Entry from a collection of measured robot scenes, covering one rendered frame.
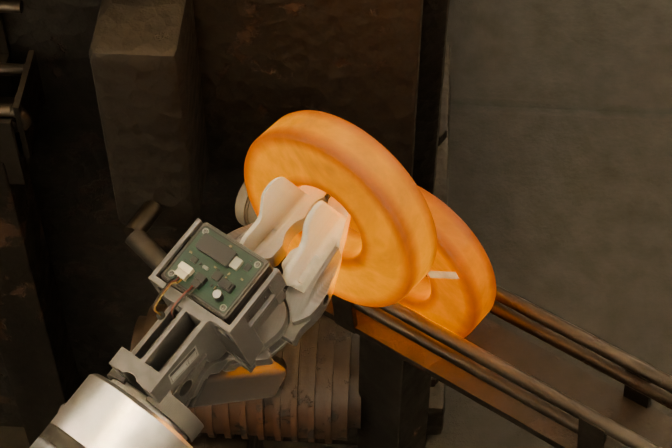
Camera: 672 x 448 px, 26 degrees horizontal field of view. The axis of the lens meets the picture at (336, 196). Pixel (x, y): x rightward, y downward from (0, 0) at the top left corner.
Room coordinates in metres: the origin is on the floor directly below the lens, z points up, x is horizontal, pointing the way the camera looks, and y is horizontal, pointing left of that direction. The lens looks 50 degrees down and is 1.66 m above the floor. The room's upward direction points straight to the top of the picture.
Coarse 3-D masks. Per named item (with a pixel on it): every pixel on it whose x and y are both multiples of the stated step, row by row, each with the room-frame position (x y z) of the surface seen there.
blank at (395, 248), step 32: (288, 128) 0.68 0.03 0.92; (320, 128) 0.68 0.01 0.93; (352, 128) 0.68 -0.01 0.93; (256, 160) 0.69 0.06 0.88; (288, 160) 0.67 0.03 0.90; (320, 160) 0.66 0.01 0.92; (352, 160) 0.65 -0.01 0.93; (384, 160) 0.65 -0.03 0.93; (256, 192) 0.69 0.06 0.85; (352, 192) 0.64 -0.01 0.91; (384, 192) 0.63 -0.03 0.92; (416, 192) 0.64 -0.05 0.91; (384, 224) 0.62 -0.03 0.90; (416, 224) 0.62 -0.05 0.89; (352, 256) 0.64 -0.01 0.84; (384, 256) 0.62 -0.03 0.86; (416, 256) 0.61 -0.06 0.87; (352, 288) 0.64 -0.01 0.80; (384, 288) 0.62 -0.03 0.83
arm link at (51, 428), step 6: (48, 426) 0.49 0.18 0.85; (54, 426) 0.48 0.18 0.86; (42, 432) 0.49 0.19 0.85; (48, 432) 0.48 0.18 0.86; (54, 432) 0.48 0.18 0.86; (60, 432) 0.48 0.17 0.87; (42, 438) 0.48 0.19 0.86; (48, 438) 0.48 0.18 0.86; (54, 438) 0.47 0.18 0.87; (60, 438) 0.47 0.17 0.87; (66, 438) 0.47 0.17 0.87; (72, 438) 0.47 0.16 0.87; (36, 444) 0.48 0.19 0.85; (42, 444) 0.47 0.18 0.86; (48, 444) 0.47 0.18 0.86; (54, 444) 0.47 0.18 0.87; (60, 444) 0.47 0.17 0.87; (66, 444) 0.47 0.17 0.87; (72, 444) 0.47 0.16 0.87; (78, 444) 0.47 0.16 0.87
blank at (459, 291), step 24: (432, 216) 0.73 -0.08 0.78; (456, 216) 0.73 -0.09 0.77; (456, 240) 0.71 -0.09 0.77; (456, 264) 0.69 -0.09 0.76; (480, 264) 0.70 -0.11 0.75; (432, 288) 0.71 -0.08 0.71; (456, 288) 0.69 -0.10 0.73; (480, 288) 0.69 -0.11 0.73; (432, 312) 0.70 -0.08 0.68; (456, 312) 0.69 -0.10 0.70; (480, 312) 0.69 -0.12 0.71
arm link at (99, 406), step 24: (96, 384) 0.51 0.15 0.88; (120, 384) 0.51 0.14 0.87; (72, 408) 0.49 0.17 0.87; (96, 408) 0.49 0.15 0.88; (120, 408) 0.49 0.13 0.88; (144, 408) 0.49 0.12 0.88; (72, 432) 0.47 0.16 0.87; (96, 432) 0.47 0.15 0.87; (120, 432) 0.47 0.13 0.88; (144, 432) 0.47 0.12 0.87; (168, 432) 0.48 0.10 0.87
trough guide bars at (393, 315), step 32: (352, 320) 0.73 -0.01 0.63; (384, 320) 0.71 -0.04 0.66; (416, 320) 0.69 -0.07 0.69; (512, 320) 0.70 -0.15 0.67; (544, 320) 0.69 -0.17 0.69; (448, 352) 0.67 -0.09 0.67; (480, 352) 0.66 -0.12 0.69; (576, 352) 0.67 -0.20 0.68; (608, 352) 0.65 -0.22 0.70; (512, 384) 0.64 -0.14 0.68; (544, 384) 0.62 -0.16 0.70; (640, 384) 0.63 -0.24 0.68; (576, 416) 0.59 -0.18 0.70
